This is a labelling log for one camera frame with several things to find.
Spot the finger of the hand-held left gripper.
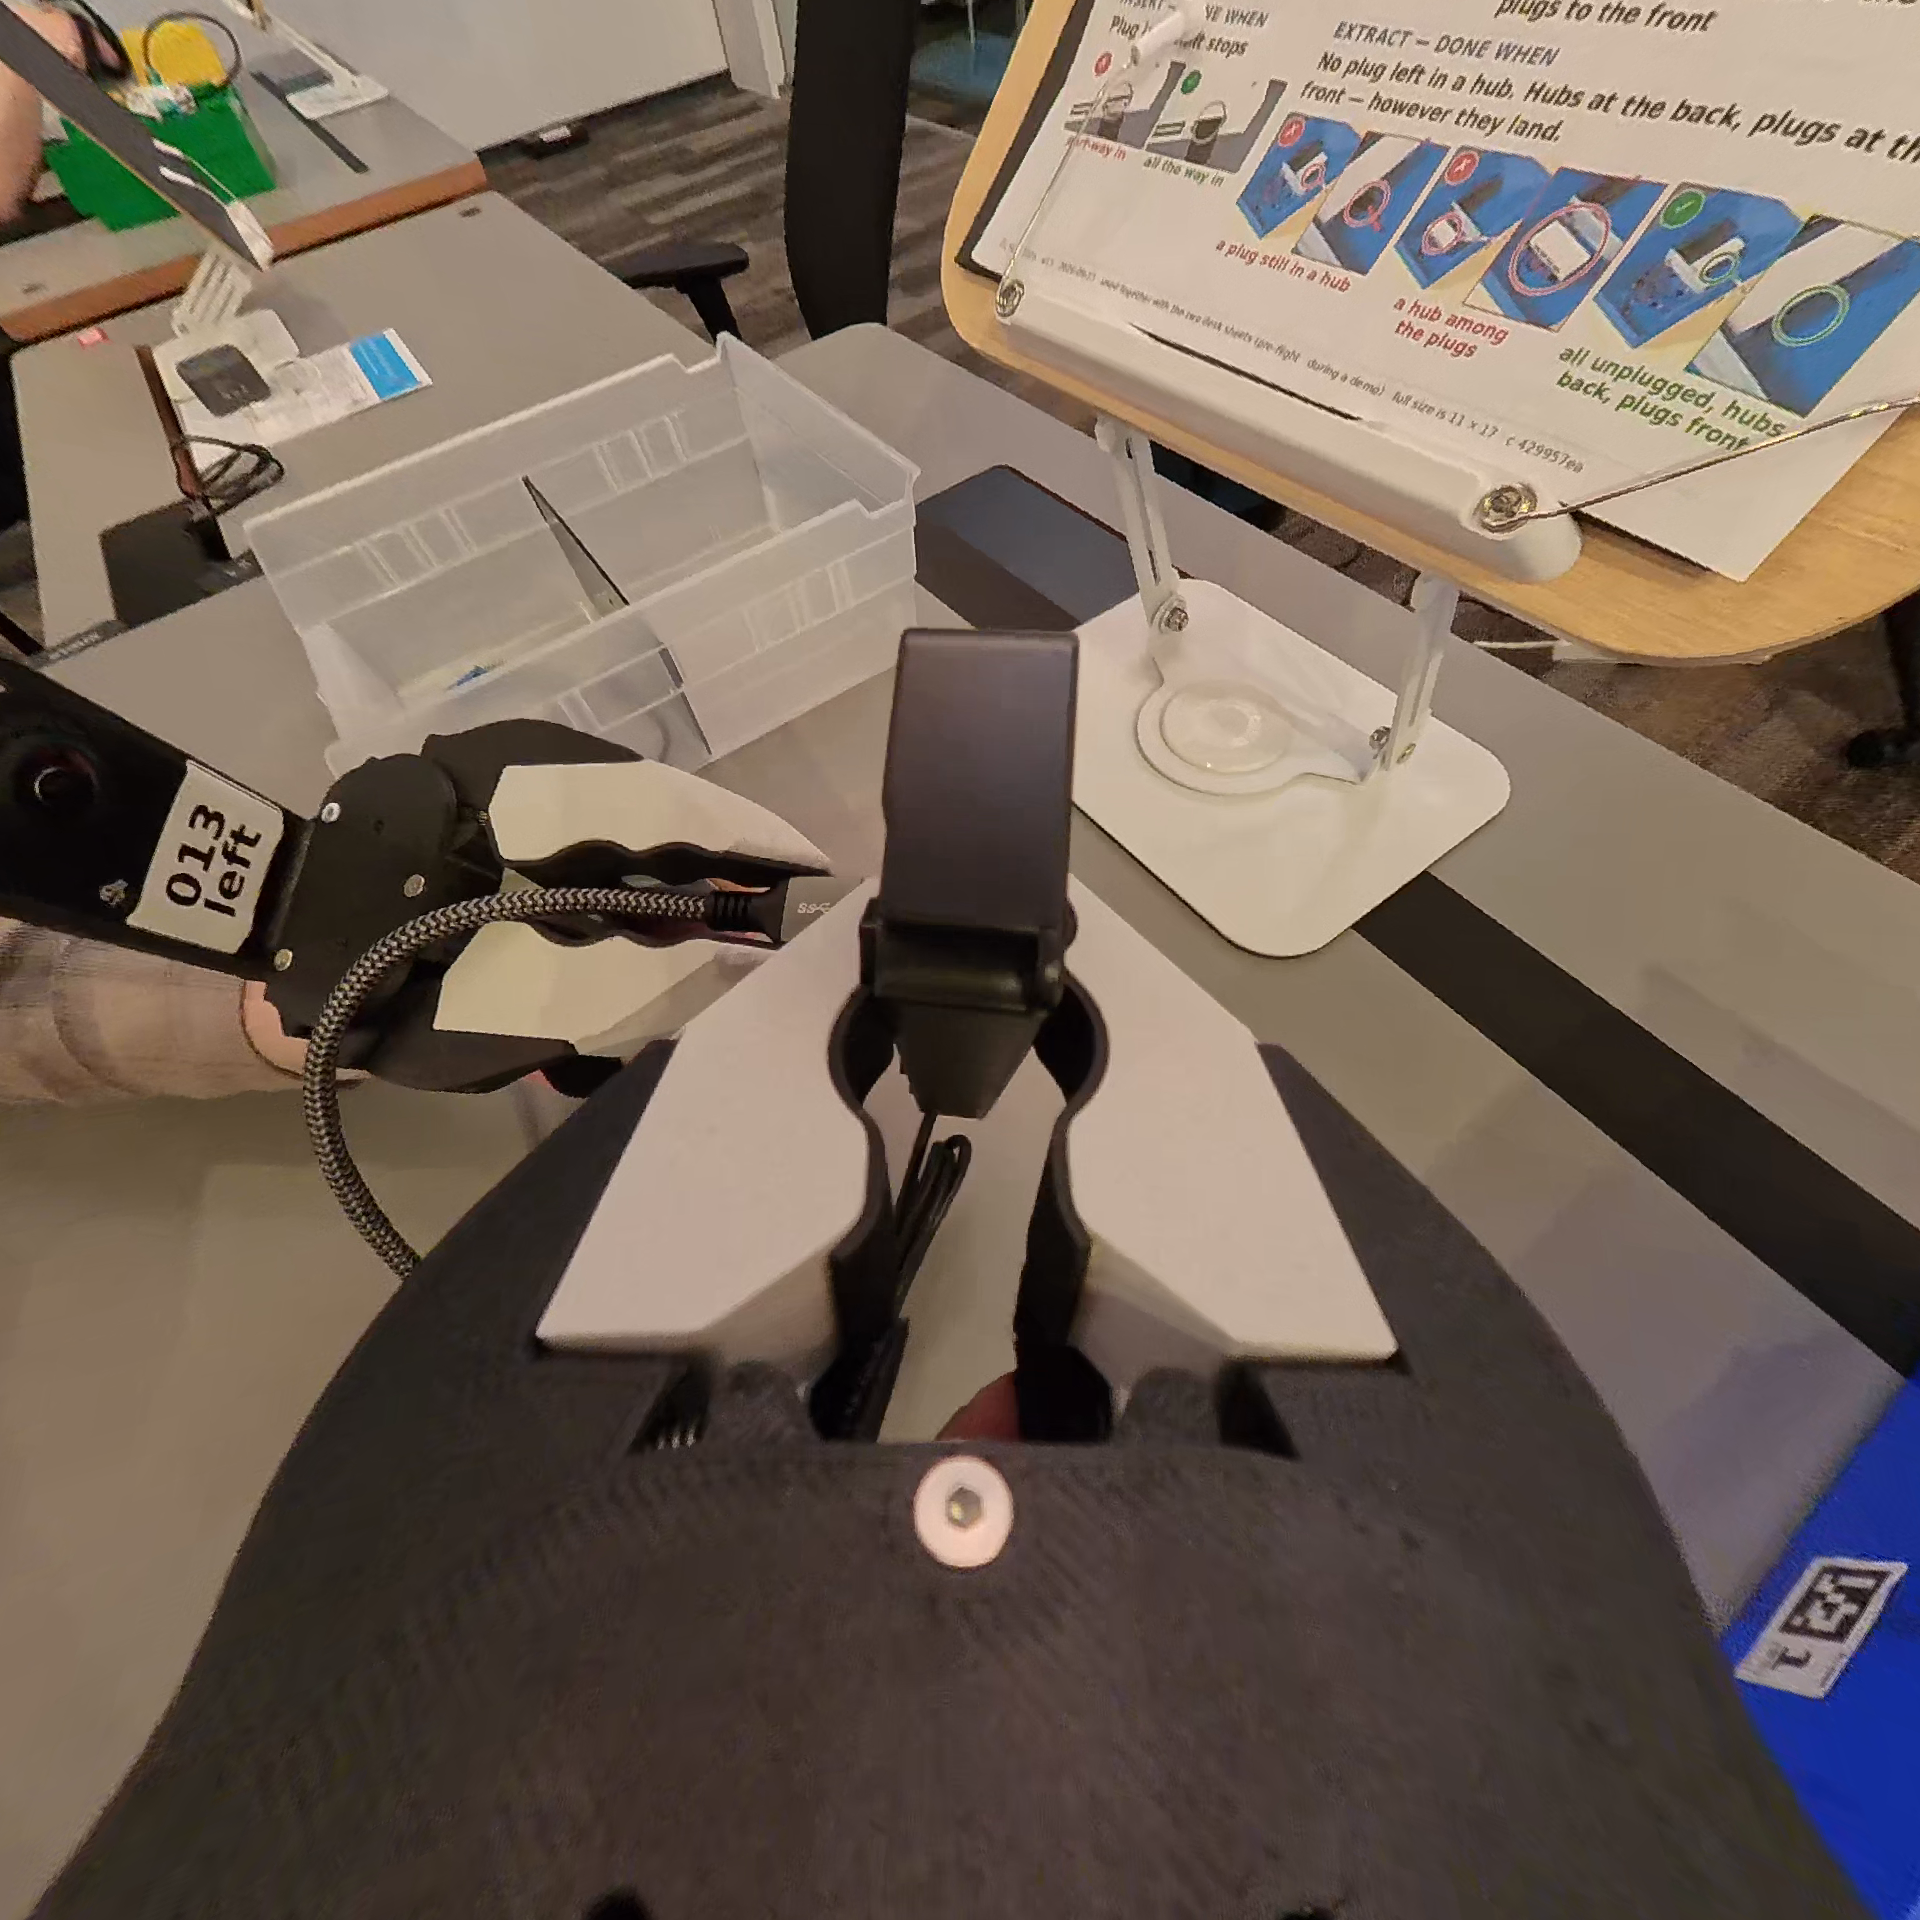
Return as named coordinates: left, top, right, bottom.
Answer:
left=490, top=756, right=839, bottom=895
left=430, top=906, right=794, bottom=1087

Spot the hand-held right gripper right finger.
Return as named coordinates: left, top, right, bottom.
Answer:
left=1023, top=956, right=1407, bottom=1406

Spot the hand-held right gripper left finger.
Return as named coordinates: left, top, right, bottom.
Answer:
left=535, top=956, right=904, bottom=1412

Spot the braided grey usb cable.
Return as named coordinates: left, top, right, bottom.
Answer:
left=302, top=863, right=831, bottom=1286

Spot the black hub cable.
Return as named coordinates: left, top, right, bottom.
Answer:
left=826, top=1127, right=977, bottom=1430

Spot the black multi-port hub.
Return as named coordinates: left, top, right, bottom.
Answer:
left=863, top=631, right=1087, bottom=1117

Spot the clear plastic storage bin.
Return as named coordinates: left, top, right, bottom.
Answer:
left=240, top=330, right=922, bottom=789

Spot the blue plastic bin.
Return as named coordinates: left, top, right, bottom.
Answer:
left=1719, top=1380, right=1920, bottom=1712

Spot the white leaflet blue print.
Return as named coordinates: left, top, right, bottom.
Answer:
left=151, top=316, right=434, bottom=426

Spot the black office chair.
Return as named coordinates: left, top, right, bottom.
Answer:
left=624, top=0, right=922, bottom=340

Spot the green plastic bin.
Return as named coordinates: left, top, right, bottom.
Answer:
left=36, top=76, right=280, bottom=234

